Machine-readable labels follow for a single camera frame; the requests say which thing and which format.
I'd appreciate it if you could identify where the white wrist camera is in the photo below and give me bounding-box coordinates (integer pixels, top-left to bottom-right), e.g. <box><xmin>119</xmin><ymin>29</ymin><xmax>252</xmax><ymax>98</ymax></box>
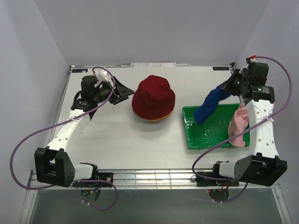
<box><xmin>239</xmin><ymin>55</ymin><xmax>256</xmax><ymax>76</ymax></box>
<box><xmin>93</xmin><ymin>68</ymin><xmax>110</xmax><ymax>83</ymax></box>

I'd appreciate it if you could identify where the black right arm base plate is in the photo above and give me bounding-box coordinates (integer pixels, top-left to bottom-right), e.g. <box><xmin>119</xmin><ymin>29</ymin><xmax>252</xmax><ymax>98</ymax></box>
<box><xmin>190</xmin><ymin>171</ymin><xmax>239</xmax><ymax>187</ymax></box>

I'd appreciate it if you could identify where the dark red bucket hat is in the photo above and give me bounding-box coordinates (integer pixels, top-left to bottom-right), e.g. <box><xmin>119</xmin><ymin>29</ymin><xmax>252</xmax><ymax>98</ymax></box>
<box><xmin>132</xmin><ymin>75</ymin><xmax>176</xmax><ymax>119</ymax></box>

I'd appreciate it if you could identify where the pink bucket hat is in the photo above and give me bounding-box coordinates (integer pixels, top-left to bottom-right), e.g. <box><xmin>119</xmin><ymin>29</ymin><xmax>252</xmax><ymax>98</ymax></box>
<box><xmin>228</xmin><ymin>103</ymin><xmax>249</xmax><ymax>147</ymax></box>

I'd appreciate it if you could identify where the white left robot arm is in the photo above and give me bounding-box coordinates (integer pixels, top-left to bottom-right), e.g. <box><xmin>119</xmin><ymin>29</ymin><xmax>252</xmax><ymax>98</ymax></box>
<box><xmin>34</xmin><ymin>75</ymin><xmax>134</xmax><ymax>187</ymax></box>

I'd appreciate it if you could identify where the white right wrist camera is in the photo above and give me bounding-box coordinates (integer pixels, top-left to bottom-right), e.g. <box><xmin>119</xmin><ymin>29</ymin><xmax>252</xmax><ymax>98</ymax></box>
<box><xmin>239</xmin><ymin>55</ymin><xmax>256</xmax><ymax>76</ymax></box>

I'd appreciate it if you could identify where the blue bucket hat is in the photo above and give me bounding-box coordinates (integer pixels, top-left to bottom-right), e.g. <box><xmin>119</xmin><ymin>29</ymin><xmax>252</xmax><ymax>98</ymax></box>
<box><xmin>193</xmin><ymin>82</ymin><xmax>231</xmax><ymax>125</ymax></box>

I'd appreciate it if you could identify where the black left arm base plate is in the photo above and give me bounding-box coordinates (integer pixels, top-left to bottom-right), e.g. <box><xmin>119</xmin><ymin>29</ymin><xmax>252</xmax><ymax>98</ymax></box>
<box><xmin>72</xmin><ymin>171</ymin><xmax>114</xmax><ymax>188</ymax></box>

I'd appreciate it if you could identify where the green plastic tray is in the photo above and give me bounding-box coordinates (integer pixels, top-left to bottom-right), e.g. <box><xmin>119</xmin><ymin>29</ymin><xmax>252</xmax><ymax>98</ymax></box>
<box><xmin>182</xmin><ymin>104</ymin><xmax>239</xmax><ymax>150</ymax></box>

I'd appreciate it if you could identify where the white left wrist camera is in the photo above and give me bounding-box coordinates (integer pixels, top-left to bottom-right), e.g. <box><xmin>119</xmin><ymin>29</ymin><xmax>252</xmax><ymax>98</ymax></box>
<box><xmin>93</xmin><ymin>68</ymin><xmax>110</xmax><ymax>83</ymax></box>

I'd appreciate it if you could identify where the aluminium front rail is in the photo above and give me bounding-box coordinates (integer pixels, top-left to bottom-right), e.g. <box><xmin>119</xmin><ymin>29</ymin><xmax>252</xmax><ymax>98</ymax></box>
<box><xmin>28</xmin><ymin>169</ymin><xmax>281</xmax><ymax>190</ymax></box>

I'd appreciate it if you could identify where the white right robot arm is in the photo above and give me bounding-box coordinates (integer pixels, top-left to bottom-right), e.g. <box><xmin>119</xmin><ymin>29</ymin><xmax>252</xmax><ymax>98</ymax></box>
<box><xmin>211</xmin><ymin>59</ymin><xmax>287</xmax><ymax>187</ymax></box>

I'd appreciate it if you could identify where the yellow bucket hat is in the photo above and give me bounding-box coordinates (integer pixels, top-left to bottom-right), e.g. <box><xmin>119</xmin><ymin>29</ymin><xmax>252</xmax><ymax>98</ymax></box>
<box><xmin>135</xmin><ymin>112</ymin><xmax>172</xmax><ymax>122</ymax></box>

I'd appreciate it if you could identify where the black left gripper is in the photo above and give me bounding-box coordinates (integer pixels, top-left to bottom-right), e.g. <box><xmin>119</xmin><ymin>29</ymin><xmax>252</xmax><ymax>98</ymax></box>
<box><xmin>93</xmin><ymin>76</ymin><xmax>135</xmax><ymax>105</ymax></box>

